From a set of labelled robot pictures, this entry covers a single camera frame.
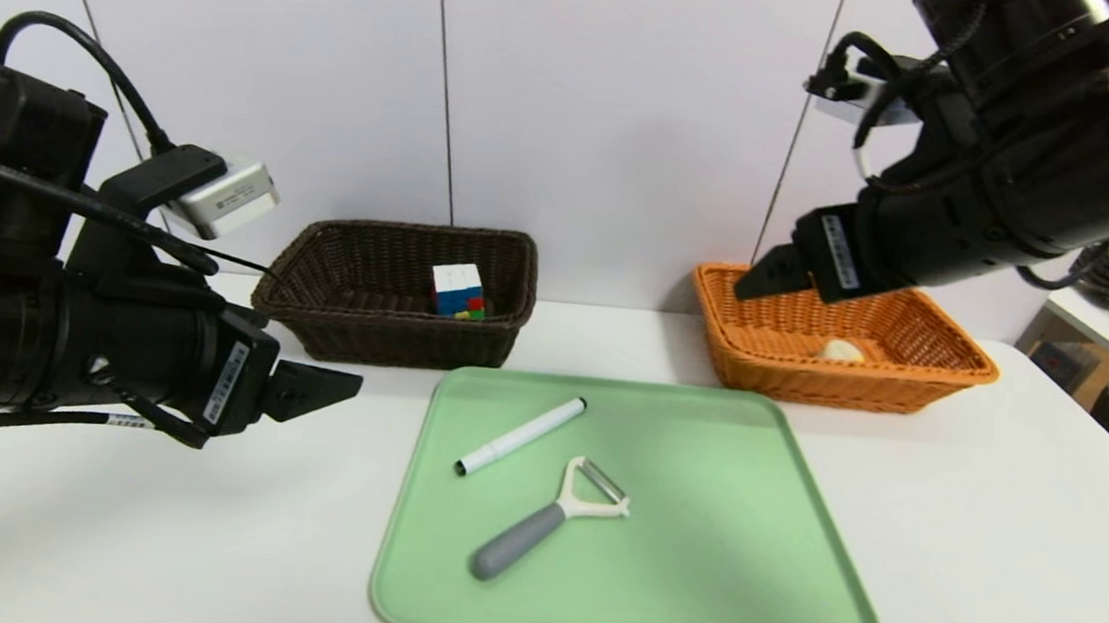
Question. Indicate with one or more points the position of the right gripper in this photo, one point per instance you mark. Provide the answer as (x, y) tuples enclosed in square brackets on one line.
[(833, 253)]

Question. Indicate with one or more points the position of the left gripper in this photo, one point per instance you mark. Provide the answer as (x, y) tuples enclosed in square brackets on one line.
[(233, 385)]

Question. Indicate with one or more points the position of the orange topped toy bun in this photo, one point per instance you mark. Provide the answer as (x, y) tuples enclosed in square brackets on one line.
[(842, 352)]

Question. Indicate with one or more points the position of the colourful puzzle cube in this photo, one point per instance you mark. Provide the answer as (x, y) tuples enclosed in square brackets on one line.
[(456, 293)]

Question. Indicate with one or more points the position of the white marker pen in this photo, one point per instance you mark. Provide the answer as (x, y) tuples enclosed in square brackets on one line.
[(518, 438)]

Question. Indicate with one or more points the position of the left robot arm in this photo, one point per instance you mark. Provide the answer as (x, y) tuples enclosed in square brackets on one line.
[(0, 333)]

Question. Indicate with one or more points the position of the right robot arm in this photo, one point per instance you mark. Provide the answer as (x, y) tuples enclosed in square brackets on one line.
[(1058, 175)]

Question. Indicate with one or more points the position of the dark brown wicker basket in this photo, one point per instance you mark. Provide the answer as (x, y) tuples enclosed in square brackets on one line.
[(362, 335)]

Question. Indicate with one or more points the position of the orange wicker basket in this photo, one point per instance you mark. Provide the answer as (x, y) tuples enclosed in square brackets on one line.
[(810, 379)]

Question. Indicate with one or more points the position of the light green plastic tray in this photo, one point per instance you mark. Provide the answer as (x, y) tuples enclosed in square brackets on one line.
[(689, 614)]

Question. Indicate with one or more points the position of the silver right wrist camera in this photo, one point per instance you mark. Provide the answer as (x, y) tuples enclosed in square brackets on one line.
[(859, 97)]

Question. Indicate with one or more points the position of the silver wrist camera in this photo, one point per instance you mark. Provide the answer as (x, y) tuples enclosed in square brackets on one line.
[(228, 198), (859, 97)]

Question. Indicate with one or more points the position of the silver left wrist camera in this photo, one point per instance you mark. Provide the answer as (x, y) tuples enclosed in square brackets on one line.
[(228, 198)]

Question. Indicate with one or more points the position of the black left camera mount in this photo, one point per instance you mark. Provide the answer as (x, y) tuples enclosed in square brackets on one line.
[(149, 186)]

